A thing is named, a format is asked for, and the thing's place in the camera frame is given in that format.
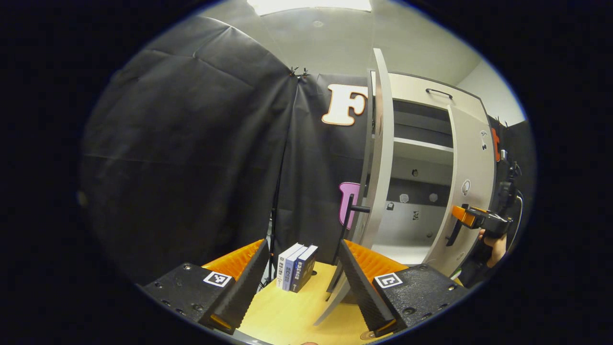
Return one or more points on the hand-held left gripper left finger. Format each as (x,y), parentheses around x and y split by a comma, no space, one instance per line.
(242,287)

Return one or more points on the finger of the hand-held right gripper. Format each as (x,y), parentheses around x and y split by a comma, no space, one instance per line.
(467,216)

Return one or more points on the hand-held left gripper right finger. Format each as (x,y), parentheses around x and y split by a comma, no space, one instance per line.
(364,287)

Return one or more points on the white cabinet door cat sticker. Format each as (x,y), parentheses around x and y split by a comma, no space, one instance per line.
(474,167)

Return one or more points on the white cabinet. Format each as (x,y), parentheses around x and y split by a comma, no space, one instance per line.
(407,225)

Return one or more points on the white cabinet door camera sticker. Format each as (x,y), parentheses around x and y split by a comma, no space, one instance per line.
(383,167)

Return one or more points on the white cabinet shelf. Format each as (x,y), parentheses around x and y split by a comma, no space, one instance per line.
(421,149)

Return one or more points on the white cabinet drawer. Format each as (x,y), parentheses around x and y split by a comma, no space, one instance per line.
(412,88)

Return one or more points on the black stand pole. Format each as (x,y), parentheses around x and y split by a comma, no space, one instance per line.
(273,249)

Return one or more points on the light blue book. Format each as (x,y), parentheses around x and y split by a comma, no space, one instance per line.
(291,273)

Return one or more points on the dark blue book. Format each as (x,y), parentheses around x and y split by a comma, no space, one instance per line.
(305,270)

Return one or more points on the black backdrop cloth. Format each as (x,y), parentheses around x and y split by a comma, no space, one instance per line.
(191,143)

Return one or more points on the black binder clip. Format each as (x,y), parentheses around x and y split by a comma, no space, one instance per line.
(304,73)
(293,72)

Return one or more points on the ceiling light panel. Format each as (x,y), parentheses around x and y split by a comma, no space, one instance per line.
(306,5)

